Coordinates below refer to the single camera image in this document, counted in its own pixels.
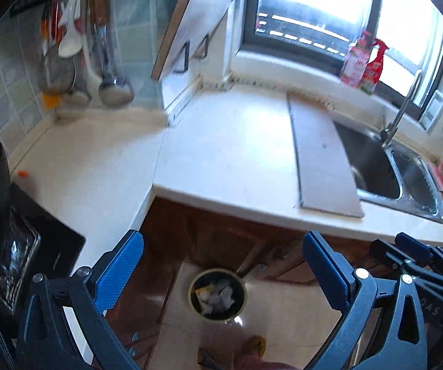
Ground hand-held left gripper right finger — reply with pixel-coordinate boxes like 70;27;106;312
302;230;428;370

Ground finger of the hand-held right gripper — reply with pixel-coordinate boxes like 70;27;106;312
395;232;443;278
372;239;443;290

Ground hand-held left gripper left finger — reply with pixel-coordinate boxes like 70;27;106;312
15;230;144;370

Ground black bin yellow rim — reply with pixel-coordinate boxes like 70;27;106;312
188;268;247;321

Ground brown wooden cabinet door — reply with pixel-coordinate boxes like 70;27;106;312
271;235;376;288
185;210;288;274
104;196;191;359

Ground black glass stove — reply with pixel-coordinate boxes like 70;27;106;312
0;185;87;317

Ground stainless steel sink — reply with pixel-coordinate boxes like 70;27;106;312
331;117;443;226

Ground steel faucet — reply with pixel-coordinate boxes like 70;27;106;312
381;69;424;147

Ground white plastic holder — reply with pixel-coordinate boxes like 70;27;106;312
418;90;443;130

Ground steel ladle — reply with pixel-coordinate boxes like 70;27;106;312
90;0;135;106

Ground red spray bottle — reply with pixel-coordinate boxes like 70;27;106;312
362;39;390;95

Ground steel mesh strainer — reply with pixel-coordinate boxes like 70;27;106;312
38;46;77;95

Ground white plastic spatula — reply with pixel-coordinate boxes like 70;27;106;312
57;0;83;56

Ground dark framed window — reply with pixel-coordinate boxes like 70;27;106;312
241;0;443;112

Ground metal cabinet handle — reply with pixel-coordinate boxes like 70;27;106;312
239;252;268;278

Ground wooden cutting board black handles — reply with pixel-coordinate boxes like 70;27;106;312
151;0;235;81

